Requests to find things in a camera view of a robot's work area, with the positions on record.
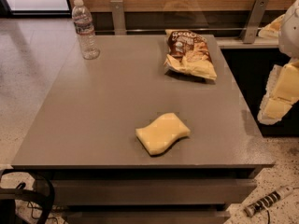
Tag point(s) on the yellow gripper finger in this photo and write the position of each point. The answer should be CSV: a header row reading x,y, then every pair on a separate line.
x,y
282,92
271,30

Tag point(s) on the yellow sponge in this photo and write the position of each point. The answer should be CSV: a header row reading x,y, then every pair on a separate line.
x,y
162,133

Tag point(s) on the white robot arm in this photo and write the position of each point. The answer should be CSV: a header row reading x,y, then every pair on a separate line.
x,y
288,35

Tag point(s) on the clear plastic water bottle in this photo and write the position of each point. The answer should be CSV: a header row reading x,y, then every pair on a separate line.
x,y
83,21

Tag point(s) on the brown yellow chip bag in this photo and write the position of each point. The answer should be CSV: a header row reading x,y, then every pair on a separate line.
x,y
189,54

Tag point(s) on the white power strip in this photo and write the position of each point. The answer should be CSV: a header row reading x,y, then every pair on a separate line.
x,y
268,200

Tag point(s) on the grey upper drawer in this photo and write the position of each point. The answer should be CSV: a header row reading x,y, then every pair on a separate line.
x,y
152,192

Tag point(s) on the grey drawer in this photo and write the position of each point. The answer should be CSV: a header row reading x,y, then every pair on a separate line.
x,y
152,192
149,217

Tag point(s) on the grey lower drawer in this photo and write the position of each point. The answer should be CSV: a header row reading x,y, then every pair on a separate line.
x,y
149,217

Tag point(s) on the black chair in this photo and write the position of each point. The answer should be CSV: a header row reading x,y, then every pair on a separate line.
x,y
44,201

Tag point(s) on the right metal bracket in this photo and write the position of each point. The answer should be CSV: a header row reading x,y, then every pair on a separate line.
x,y
255,17

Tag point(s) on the metal bracket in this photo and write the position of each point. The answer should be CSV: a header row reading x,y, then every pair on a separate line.
x,y
255,17
118,17

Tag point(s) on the left metal bracket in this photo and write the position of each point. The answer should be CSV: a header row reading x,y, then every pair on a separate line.
x,y
118,17

